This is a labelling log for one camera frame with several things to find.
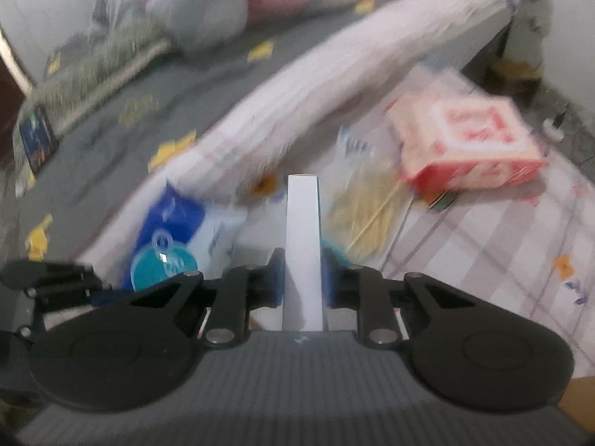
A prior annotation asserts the red and white tissue pack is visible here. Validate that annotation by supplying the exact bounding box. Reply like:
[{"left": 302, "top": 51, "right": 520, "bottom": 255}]
[{"left": 385, "top": 88, "right": 547, "bottom": 193}]

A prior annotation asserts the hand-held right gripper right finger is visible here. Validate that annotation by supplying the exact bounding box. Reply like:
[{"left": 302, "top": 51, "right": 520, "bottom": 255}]
[{"left": 323, "top": 247, "right": 466, "bottom": 349}]

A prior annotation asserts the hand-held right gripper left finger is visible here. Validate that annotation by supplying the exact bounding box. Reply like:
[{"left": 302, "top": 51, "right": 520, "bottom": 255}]
[{"left": 130, "top": 247, "right": 285, "bottom": 350}]

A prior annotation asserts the small white object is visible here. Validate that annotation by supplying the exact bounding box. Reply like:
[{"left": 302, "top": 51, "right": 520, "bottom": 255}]
[{"left": 543, "top": 107, "right": 569, "bottom": 141}]

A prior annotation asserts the white fluffy blanket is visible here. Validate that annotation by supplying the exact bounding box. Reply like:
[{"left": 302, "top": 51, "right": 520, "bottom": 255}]
[{"left": 79, "top": 0, "right": 507, "bottom": 265}]

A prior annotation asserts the grey pillow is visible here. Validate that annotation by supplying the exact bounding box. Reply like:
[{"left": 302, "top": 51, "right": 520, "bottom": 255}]
[{"left": 146, "top": 0, "right": 249, "bottom": 52}]

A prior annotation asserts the dark book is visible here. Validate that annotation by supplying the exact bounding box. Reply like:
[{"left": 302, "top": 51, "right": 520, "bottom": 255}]
[{"left": 19, "top": 107, "right": 59, "bottom": 175}]

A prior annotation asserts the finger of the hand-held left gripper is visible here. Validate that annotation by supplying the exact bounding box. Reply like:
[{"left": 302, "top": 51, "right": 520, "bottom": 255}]
[
  {"left": 0, "top": 260, "right": 96, "bottom": 290},
  {"left": 25, "top": 281, "right": 135, "bottom": 310}
]

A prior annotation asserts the clear bag of yellow sticks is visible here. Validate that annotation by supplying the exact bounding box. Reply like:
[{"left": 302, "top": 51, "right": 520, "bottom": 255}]
[{"left": 325, "top": 125, "right": 419, "bottom": 261}]

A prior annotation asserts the white hanging bag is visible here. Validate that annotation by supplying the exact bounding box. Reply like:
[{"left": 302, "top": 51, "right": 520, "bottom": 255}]
[{"left": 511, "top": 0, "right": 555, "bottom": 66}]

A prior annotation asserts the blue and white pack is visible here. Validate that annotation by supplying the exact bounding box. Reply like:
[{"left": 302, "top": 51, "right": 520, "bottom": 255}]
[{"left": 123, "top": 186, "right": 247, "bottom": 291}]

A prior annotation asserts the green blanket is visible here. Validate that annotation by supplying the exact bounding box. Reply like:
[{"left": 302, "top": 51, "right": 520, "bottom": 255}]
[{"left": 19, "top": 9, "right": 173, "bottom": 131}]

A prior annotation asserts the gold and white tissue pack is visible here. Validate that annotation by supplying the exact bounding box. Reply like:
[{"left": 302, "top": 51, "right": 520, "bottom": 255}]
[{"left": 282, "top": 174, "right": 326, "bottom": 332}]

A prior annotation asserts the brown wooden cabinet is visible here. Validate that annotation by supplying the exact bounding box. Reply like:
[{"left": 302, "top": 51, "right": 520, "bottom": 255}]
[{"left": 0, "top": 25, "right": 37, "bottom": 100}]

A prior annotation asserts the dark stool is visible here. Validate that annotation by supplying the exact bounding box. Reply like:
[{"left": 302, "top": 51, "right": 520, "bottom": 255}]
[{"left": 486, "top": 58, "right": 542, "bottom": 103}]

